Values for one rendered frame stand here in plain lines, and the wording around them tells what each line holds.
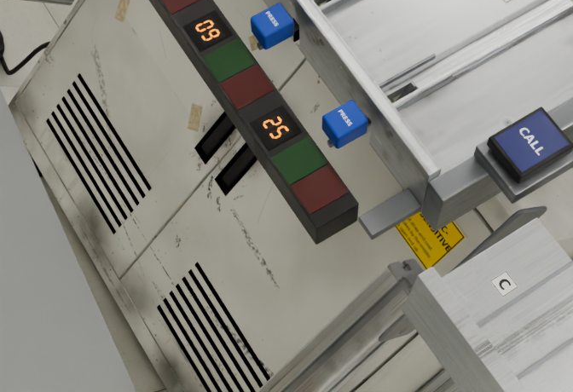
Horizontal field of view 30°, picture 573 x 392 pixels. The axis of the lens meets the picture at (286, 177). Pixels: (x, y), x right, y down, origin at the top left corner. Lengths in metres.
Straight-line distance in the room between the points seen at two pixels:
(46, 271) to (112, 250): 0.83
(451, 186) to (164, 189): 0.69
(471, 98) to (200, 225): 0.61
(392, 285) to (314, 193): 0.10
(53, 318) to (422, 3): 0.42
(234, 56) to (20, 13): 1.18
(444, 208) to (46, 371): 0.34
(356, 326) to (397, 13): 0.27
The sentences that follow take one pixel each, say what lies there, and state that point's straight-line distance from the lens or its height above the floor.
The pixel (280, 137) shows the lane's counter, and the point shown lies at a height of 0.66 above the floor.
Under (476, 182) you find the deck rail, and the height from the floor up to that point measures 0.74.
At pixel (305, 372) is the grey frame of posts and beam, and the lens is 0.95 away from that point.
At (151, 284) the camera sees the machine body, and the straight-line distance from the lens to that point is 1.48.
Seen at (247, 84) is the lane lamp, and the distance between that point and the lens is 0.88.
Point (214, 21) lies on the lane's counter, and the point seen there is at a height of 0.66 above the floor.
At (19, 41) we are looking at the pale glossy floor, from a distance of 1.98.
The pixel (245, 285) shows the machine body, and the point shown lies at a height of 0.27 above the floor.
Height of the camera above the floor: 1.06
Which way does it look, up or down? 30 degrees down
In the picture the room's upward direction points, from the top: 42 degrees clockwise
